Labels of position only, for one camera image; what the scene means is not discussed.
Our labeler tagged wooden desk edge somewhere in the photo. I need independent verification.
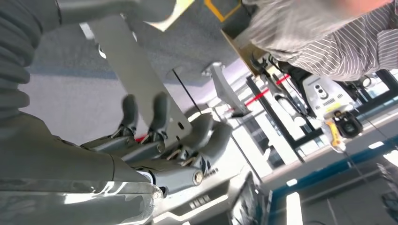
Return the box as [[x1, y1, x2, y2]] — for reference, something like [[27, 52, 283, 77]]
[[221, 28, 268, 77]]

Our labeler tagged yellow floor tape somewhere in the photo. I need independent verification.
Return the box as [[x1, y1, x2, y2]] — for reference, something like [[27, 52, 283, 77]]
[[203, 0, 243, 23]]

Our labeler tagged ribbed grey right arm sleeve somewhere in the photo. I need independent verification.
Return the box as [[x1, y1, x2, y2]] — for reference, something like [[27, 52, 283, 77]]
[[0, 0, 61, 122]]

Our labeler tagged white and yellow robot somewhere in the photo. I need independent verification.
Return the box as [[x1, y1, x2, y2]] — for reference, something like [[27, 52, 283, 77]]
[[302, 74, 364, 153]]

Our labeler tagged black metal frame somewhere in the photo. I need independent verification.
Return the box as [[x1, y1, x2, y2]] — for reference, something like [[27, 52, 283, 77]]
[[245, 74, 325, 164]]

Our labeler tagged grey metal bracket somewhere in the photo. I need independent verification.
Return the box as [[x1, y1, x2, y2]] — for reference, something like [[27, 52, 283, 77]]
[[201, 61, 253, 119]]

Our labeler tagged thin black cable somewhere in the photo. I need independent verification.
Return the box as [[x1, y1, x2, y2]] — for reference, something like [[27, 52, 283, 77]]
[[172, 68, 262, 184]]

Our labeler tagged person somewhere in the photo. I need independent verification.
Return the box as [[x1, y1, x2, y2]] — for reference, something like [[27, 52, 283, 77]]
[[242, 0, 398, 82]]

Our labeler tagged red strip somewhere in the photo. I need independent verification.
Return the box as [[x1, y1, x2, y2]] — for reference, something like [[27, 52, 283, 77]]
[[245, 74, 291, 107]]

